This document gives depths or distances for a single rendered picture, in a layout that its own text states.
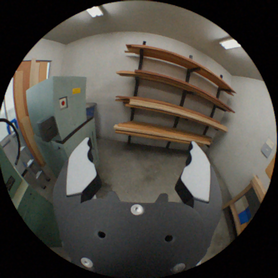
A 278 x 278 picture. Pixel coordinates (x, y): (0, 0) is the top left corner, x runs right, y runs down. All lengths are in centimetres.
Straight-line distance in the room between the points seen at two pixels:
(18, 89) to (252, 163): 452
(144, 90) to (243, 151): 265
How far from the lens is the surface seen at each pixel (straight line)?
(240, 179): 260
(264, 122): 254
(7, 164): 87
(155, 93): 190
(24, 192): 87
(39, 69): 243
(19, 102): 210
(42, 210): 105
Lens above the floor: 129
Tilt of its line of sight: 32 degrees down
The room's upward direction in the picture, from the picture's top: 10 degrees clockwise
